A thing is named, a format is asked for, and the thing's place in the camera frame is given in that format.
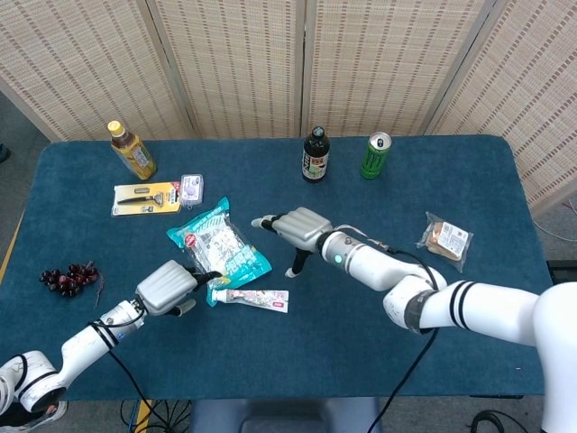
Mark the blue felt table cloth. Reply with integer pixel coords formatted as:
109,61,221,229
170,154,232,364
0,134,560,402

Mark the dark red grape bunch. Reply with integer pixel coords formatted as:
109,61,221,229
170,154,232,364
39,260,105,309

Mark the dark grey padded seat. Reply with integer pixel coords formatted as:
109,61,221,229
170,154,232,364
188,396,382,433

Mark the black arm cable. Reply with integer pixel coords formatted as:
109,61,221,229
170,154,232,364
92,318,157,433
342,225,448,433

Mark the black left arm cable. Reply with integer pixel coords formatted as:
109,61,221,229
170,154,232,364
92,318,157,433

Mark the white floor cable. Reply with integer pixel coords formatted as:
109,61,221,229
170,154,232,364
535,200,577,243

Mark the yellow-capped tea bottle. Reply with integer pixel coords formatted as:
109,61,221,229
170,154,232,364
106,120,159,181

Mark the white floral toothpaste tube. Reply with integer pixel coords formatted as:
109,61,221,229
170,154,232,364
206,288,290,313

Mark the yellow razor blister pack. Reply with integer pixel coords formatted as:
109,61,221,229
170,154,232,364
111,180,183,218

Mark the sandwich packet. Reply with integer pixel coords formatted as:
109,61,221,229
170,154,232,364
415,211,474,273

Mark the teal clear plastic bag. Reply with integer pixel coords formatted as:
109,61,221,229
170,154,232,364
165,196,274,290

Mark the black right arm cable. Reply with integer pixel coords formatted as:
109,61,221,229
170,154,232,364
342,225,448,433

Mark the small purple clear box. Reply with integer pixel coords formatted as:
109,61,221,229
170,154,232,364
179,173,206,209

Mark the black flat floor box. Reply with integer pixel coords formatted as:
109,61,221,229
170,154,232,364
546,260,577,285

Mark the woven bamboo screen panel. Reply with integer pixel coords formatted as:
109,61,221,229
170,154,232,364
302,0,490,138
423,0,577,220
0,0,195,142
146,0,307,140

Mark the black floor cable tangle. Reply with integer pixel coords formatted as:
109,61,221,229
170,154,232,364
119,399,193,433

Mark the green energy drink can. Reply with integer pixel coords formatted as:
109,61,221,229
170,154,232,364
359,131,392,180

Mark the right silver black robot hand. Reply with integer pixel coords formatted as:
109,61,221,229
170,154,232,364
251,207,333,277

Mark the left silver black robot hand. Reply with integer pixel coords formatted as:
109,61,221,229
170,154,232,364
134,260,224,317

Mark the dark glass drink bottle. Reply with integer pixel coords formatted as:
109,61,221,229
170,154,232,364
301,125,331,184

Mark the black looped floor cable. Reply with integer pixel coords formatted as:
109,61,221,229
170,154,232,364
471,408,517,433

